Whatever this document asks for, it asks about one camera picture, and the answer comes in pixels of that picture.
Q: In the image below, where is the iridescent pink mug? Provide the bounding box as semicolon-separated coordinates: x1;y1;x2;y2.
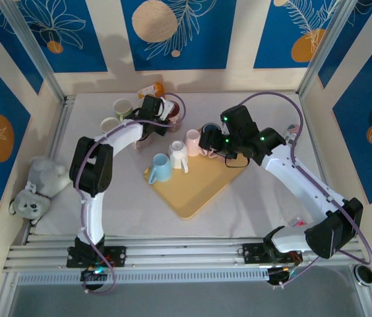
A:
163;98;187;133

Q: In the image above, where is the pale green mug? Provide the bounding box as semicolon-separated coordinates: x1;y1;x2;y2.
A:
112;98;134;122

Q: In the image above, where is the white mug with angular handle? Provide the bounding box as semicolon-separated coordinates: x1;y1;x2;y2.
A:
168;140;189;174

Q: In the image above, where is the grey mug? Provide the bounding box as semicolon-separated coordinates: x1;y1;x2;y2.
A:
100;117;121;133

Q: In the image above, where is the pale pink mug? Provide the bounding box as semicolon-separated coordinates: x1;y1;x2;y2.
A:
185;129;204;157

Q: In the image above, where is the light blue mug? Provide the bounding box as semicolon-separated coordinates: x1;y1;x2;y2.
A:
146;153;173;185

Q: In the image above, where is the yellow plastic tray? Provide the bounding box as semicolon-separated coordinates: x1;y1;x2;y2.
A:
143;150;250;221

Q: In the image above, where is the white tablecloth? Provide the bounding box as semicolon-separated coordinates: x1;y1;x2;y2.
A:
36;92;338;238

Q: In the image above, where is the grey plush koala toy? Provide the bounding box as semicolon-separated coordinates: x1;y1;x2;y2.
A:
9;155;71;227

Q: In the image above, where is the black round knob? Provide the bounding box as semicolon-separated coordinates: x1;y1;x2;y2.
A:
352;264;372;285

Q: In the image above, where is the purple cable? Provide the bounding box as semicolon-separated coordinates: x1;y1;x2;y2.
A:
73;93;187;294
237;91;372;291

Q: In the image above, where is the aluminium frame rail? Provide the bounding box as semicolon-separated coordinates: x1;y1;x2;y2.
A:
22;94;77;245
297;94;347;239
3;234;364;274

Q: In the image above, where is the aluminium frame post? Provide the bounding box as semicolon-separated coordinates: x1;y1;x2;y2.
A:
0;272;20;317
297;0;362;97
0;0;67;103
350;264;372;317

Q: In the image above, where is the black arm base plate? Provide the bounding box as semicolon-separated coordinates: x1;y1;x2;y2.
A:
242;242;304;265
66;246;127;268

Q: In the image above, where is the slotted grey cable duct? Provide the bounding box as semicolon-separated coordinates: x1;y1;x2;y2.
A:
16;269;270;287

